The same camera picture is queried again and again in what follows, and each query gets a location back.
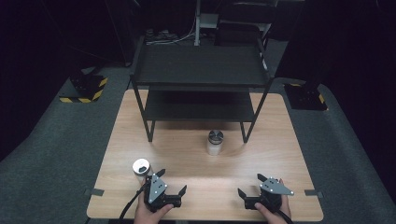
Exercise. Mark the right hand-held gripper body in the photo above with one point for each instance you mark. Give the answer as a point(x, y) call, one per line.
point(274, 188)

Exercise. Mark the person's left hand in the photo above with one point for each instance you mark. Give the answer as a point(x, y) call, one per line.
point(146, 216)

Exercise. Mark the black two-tier shelf rack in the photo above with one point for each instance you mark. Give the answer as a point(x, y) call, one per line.
point(199, 67)

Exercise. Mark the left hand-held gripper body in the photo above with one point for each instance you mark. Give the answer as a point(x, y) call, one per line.
point(156, 189)

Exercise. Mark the person's right hand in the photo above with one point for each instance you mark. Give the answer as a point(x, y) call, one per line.
point(275, 218)

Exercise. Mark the black chair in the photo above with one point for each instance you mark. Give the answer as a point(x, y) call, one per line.
point(238, 31)

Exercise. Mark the black stand base striped edge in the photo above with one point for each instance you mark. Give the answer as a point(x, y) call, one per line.
point(306, 98)
point(85, 87)

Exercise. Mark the glass jar with white powder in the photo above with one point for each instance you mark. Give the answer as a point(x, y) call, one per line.
point(215, 143)
point(141, 168)

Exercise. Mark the grey box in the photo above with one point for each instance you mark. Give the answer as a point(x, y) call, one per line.
point(208, 20)

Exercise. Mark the power strip with plugs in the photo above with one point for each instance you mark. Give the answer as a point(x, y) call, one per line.
point(159, 34)

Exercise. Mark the grey tape piece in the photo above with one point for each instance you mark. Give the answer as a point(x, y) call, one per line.
point(95, 192)
point(313, 193)

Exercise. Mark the metal stand post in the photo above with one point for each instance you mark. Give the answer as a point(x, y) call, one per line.
point(197, 21)

